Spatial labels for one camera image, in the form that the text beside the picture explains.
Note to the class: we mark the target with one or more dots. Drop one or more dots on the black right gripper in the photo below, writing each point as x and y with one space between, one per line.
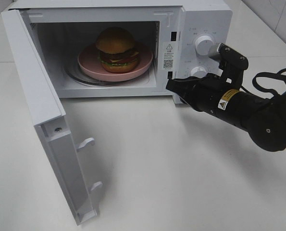
206 94

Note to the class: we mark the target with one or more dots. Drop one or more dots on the white timer knob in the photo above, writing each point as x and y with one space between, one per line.
198 71

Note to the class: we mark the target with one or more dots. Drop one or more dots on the burger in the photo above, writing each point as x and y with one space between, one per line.
117 50

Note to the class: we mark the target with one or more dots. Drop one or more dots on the pink plate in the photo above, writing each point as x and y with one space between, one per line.
90 64

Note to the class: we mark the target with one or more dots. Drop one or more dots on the white microwave door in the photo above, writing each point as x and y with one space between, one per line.
48 117

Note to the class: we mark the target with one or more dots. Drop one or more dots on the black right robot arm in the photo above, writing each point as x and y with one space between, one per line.
263 119

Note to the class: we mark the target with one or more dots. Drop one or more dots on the white upper power knob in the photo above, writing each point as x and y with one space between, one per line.
203 44

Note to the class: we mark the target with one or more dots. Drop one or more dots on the white microwave oven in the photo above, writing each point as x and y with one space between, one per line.
61 29

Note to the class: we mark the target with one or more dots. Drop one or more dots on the glass turntable plate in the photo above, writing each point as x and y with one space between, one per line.
74 71

